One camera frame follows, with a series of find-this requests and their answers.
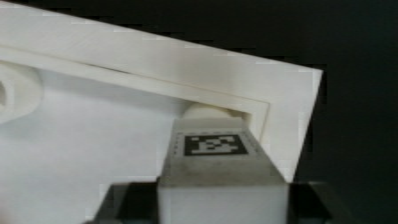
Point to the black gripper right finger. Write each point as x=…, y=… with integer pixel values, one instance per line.
x=314, y=206

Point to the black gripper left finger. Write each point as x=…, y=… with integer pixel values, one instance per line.
x=129, y=204

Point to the white table leg with tag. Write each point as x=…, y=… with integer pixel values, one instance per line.
x=220, y=186

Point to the white square table top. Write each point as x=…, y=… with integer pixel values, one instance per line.
x=97, y=84

